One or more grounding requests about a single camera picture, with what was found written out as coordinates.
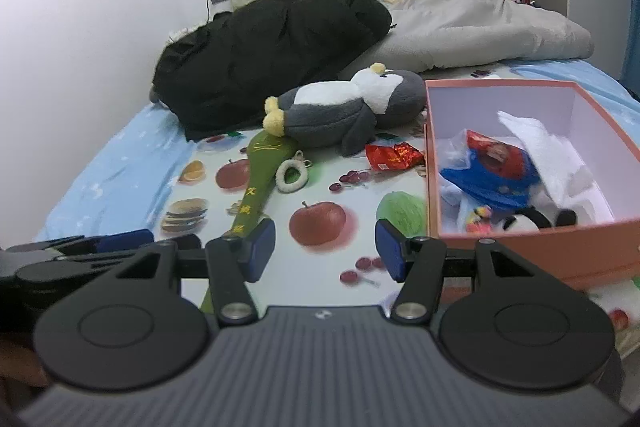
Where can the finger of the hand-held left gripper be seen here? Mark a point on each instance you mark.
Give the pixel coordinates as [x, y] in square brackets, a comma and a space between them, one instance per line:
[125, 240]
[85, 259]

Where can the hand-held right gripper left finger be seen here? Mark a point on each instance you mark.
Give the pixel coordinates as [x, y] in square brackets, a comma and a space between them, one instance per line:
[260, 252]

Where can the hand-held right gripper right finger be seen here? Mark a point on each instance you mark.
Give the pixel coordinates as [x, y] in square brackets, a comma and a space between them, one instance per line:
[390, 254]

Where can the blue packet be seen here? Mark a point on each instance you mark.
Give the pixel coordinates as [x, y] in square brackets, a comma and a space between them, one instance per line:
[490, 189]

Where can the panda plush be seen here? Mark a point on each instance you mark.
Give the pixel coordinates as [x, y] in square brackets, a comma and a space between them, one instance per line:
[520, 222]

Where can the red snack packet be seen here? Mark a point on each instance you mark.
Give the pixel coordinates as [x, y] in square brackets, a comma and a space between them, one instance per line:
[495, 154]
[392, 155]

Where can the grey white penguin plush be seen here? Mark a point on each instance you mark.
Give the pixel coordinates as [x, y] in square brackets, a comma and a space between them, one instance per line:
[330, 112]

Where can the orange box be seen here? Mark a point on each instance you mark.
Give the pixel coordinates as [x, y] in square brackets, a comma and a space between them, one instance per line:
[550, 247]

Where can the white towel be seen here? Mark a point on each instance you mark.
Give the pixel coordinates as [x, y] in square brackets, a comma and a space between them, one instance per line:
[550, 147]

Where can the person's left hand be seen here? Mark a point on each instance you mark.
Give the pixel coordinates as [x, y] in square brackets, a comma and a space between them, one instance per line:
[17, 364]

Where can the fruit printed mat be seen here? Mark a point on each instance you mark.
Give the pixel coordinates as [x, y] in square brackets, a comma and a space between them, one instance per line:
[310, 177]

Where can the small colourful toy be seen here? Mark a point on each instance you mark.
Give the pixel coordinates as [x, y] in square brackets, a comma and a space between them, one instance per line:
[479, 214]

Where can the clear plastic wrapper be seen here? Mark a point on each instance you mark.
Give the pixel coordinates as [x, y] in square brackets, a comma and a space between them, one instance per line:
[452, 152]

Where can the black jacket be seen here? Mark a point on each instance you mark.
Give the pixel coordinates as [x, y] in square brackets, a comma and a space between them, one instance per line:
[270, 52]

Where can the grey pillow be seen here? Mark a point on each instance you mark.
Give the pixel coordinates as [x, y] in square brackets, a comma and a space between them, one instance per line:
[475, 27]

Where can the blue curtain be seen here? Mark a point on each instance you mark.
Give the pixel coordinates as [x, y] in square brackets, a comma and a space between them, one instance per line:
[632, 57]

